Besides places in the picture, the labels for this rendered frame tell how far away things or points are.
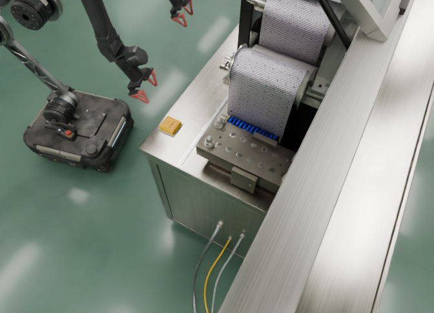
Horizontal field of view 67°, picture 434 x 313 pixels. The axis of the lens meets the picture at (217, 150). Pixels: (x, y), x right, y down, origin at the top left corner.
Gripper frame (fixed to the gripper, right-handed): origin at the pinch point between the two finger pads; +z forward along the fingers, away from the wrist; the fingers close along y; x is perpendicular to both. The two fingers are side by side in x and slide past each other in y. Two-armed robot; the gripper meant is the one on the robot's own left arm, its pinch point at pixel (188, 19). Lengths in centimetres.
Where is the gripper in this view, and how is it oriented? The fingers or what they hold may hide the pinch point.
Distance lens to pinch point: 175.2
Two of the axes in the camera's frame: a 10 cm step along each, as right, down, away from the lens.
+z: 4.7, 5.7, 6.8
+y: 2.6, -8.2, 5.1
